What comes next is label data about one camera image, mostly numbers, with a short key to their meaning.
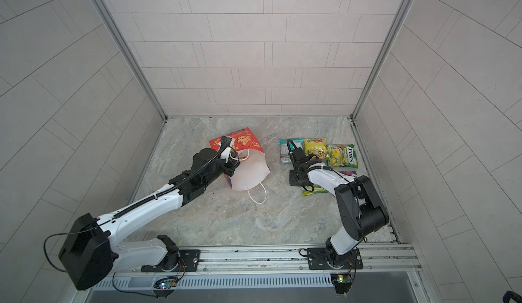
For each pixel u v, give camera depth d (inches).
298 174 26.7
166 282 25.2
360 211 17.1
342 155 37.9
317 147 38.7
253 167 34.9
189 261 27.9
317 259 28.0
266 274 27.3
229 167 26.5
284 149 39.2
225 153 27.3
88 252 15.0
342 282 26.7
